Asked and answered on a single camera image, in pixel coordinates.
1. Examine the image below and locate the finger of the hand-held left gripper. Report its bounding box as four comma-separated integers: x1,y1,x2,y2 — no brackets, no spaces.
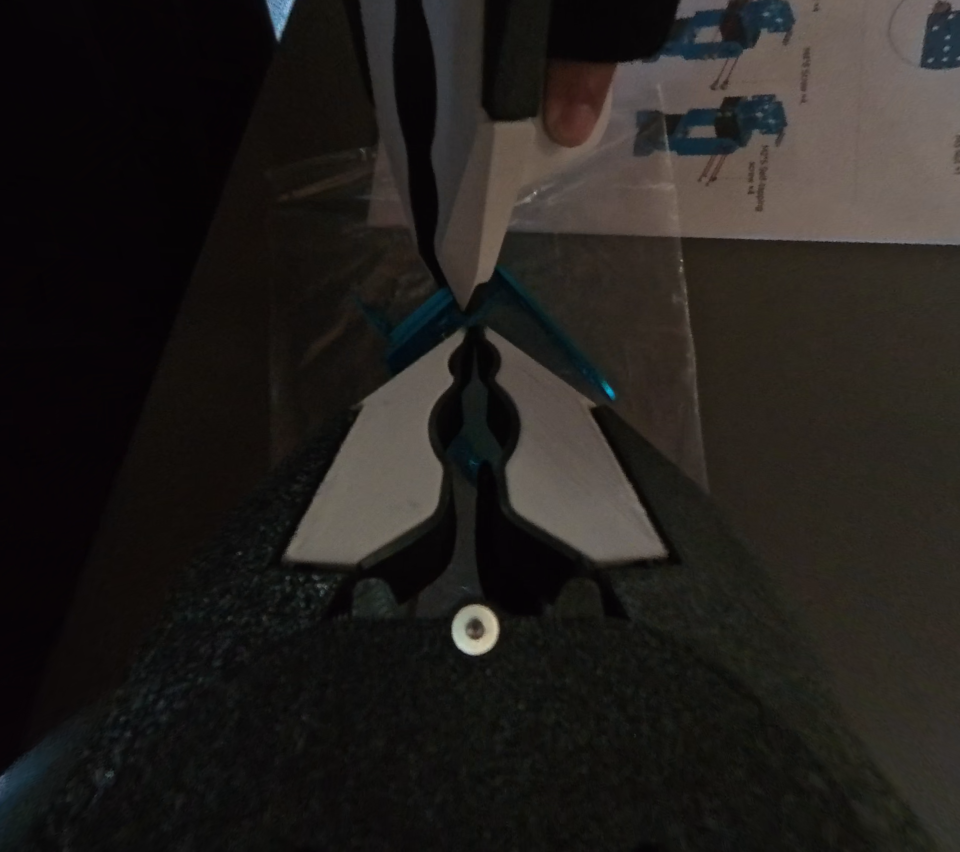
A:
352,0,459,304
416,0,625,313

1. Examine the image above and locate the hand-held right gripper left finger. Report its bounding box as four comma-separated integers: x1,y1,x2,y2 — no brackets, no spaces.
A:
281,326,481,606

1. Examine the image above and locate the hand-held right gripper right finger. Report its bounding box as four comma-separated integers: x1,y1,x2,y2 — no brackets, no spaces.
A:
472,326,672,609

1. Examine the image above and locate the large clear plastic bag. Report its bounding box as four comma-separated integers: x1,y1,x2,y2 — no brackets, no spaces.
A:
270,80,712,493

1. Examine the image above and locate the blue metal U bracket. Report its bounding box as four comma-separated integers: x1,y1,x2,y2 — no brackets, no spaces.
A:
358,266,620,482

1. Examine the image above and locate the person's left hand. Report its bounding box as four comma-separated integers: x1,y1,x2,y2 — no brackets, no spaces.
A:
541,0,759,147

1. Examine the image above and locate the clear bag of long parts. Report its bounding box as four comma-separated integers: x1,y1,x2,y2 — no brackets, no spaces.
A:
273,143,376,204

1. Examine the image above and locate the white instruction sheet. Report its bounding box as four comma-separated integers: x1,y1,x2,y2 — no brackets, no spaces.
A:
348,0,960,246

